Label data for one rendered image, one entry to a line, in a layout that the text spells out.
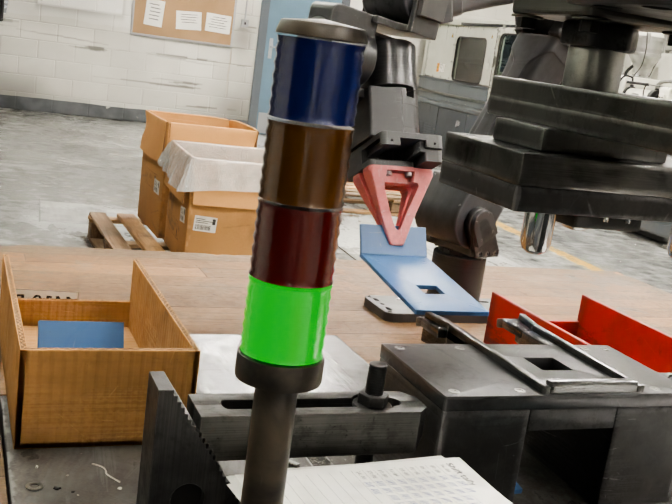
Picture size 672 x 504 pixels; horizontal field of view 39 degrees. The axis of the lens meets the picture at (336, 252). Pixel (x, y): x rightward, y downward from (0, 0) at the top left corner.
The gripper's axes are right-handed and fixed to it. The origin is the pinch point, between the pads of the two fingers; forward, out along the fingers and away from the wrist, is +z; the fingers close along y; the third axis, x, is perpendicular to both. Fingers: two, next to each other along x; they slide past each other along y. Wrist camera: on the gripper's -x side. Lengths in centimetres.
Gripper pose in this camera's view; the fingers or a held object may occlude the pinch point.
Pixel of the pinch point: (395, 237)
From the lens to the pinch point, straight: 92.5
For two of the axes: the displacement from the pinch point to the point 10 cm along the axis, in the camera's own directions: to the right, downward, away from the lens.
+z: 0.3, 9.8, -1.8
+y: 3.5, -1.7, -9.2
